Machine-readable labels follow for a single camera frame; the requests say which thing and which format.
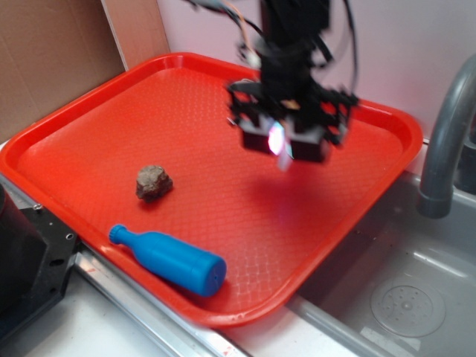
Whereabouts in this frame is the red plastic tray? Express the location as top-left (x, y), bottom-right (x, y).
top-left (1, 54), bottom-right (422, 328)

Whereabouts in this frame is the brown cardboard panel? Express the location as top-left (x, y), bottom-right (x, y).
top-left (1, 1), bottom-right (124, 141)

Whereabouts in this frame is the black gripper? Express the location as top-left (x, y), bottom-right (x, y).
top-left (227, 40), bottom-right (358, 163)

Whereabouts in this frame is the brown rock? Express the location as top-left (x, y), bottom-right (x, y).
top-left (135, 165), bottom-right (174, 202)

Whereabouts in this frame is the light wooden board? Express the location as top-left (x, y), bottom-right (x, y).
top-left (101, 0), bottom-right (170, 71)

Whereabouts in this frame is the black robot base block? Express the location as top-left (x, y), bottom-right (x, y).
top-left (1, 187), bottom-right (77, 342)

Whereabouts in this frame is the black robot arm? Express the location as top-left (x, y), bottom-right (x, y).
top-left (228, 1), bottom-right (358, 170)

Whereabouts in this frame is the grey faucet spout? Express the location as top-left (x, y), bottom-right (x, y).
top-left (416, 56), bottom-right (475, 219)

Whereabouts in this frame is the blue plastic bottle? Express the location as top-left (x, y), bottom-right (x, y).
top-left (109, 225), bottom-right (227, 297)

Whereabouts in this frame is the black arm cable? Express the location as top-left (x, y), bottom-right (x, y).
top-left (334, 0), bottom-right (361, 90)

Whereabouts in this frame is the grey sink basin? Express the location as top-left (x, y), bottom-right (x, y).
top-left (289, 174), bottom-right (475, 356)

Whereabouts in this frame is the tan spiral conch shell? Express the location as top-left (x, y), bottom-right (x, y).
top-left (268, 122), bottom-right (293, 171)

